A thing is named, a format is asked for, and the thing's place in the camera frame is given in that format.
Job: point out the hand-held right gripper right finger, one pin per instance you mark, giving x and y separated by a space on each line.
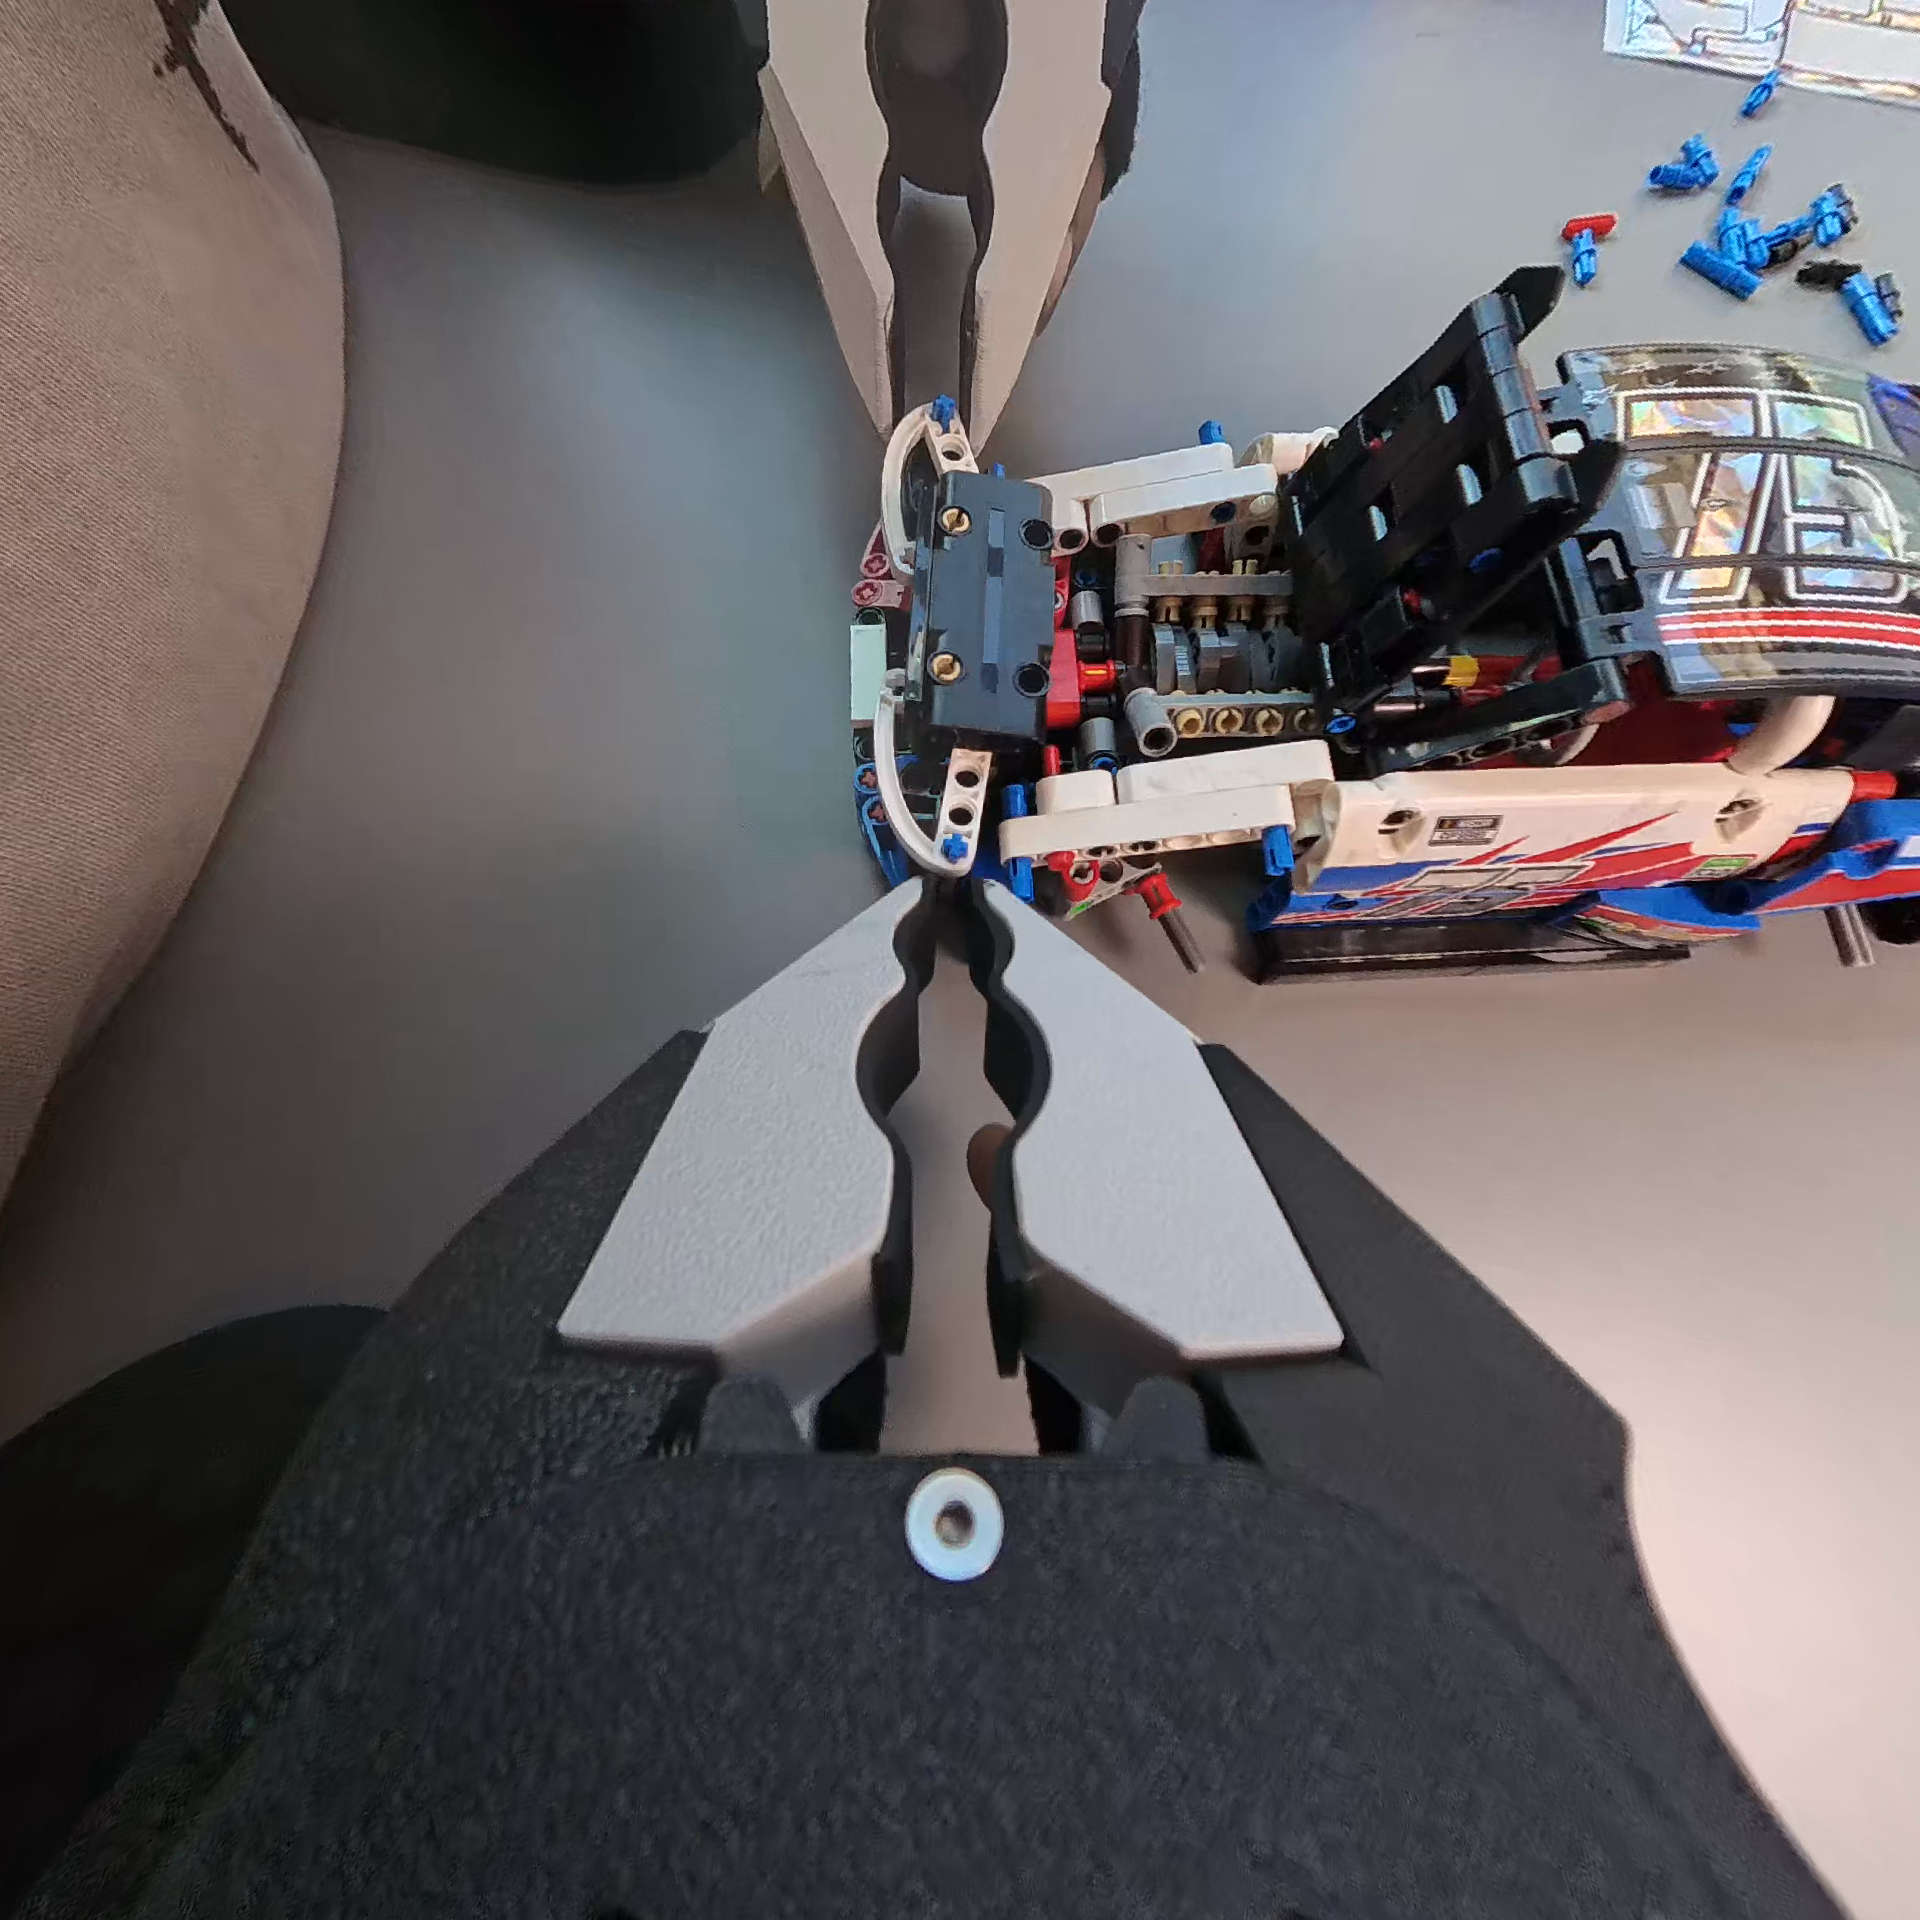
1155 1184

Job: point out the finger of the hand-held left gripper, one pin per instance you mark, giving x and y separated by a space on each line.
834 165
1051 165

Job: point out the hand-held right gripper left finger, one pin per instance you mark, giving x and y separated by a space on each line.
751 1184

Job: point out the brick-built toy race car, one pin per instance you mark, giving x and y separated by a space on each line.
1440 630

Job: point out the person's right hand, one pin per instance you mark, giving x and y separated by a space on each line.
984 1158

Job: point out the pile of blue connector pins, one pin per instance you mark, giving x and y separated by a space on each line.
1741 248

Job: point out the holographic sticker sheet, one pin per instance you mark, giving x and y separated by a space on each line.
1800 38

